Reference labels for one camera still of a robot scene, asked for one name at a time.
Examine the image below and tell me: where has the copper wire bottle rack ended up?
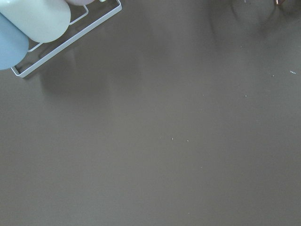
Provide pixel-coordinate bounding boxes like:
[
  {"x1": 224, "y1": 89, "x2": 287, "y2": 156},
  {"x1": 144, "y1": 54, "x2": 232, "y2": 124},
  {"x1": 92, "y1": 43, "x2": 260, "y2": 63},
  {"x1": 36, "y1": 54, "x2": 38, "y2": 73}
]
[{"x1": 274, "y1": 0, "x2": 285, "y2": 6}]

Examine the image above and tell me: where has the white cup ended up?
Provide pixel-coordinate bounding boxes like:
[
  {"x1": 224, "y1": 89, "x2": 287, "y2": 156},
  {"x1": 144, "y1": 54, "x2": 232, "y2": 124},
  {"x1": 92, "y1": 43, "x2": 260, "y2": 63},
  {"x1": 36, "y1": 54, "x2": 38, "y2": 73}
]
[{"x1": 0, "y1": 0, "x2": 71, "y2": 43}]

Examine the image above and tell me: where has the light blue cup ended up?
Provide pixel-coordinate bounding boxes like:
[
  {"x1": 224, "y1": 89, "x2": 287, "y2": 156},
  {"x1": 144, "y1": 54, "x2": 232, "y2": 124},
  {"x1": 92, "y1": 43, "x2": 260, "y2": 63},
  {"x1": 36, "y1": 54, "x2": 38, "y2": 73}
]
[{"x1": 0, "y1": 14, "x2": 29, "y2": 70}]

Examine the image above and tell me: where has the white wire cup rack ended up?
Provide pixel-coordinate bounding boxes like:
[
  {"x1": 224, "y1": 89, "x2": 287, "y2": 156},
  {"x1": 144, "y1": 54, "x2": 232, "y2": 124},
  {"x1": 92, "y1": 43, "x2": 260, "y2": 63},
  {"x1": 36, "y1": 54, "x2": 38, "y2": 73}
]
[{"x1": 10, "y1": 0, "x2": 122, "y2": 78}]

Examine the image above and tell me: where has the pink cup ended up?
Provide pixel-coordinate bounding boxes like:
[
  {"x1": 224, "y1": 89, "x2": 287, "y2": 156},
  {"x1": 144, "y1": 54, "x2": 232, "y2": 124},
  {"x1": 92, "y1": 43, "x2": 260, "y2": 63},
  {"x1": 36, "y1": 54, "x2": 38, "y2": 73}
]
[{"x1": 65, "y1": 0, "x2": 94, "y2": 6}]

